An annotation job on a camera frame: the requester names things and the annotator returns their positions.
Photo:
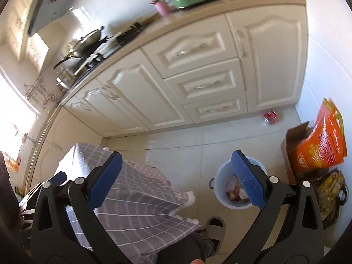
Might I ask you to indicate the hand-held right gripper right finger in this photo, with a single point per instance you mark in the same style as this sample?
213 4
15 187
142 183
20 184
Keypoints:
247 178

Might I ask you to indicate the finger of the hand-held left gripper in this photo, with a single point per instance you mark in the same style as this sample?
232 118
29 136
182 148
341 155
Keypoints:
29 198
59 176

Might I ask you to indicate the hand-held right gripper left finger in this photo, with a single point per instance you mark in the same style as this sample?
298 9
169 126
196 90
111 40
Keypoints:
106 181

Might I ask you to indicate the white plastic waste bin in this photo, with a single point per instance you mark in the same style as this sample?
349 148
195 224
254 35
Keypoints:
220 187

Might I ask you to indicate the orange package at window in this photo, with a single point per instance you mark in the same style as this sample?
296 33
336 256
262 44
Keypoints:
13 165

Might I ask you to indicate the grey checked tablecloth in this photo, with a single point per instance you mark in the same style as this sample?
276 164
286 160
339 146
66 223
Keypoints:
143 198

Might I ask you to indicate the steel faucet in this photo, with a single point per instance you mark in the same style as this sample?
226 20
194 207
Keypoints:
26 139

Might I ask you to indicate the grey slipper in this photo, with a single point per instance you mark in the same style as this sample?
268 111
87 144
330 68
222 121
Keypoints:
216 224

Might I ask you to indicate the red drink can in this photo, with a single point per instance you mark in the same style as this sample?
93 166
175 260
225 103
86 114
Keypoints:
270 117

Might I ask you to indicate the cardboard box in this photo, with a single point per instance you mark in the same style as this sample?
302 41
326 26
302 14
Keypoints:
298 136

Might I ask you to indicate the kitchen window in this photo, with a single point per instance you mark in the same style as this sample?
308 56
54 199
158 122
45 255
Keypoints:
13 110

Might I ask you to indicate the orange printed gift bag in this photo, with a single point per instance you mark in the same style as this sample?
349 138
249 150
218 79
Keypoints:
321 145

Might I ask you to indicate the yellow and black bag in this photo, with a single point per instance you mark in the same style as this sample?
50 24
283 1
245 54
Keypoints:
330 189

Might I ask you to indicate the hanging utensil rack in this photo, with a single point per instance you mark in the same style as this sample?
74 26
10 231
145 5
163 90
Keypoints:
41 90

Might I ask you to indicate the steel stock pot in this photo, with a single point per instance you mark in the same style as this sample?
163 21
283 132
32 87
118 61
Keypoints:
63 84

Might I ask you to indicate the cream kitchen cabinets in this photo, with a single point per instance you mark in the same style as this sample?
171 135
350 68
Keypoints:
275 60

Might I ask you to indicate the steel wok with lid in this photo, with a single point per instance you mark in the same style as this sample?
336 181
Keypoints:
88 40

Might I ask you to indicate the black gas stove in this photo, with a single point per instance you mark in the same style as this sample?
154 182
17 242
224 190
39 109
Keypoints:
133 30

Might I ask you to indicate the steel range hood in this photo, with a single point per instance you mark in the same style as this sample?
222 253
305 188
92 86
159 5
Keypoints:
55 2

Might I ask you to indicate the pink utensil holder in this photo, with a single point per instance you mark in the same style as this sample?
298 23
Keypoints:
162 8

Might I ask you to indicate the cream wall cabinet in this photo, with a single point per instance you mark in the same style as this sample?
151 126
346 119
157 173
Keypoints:
16 24

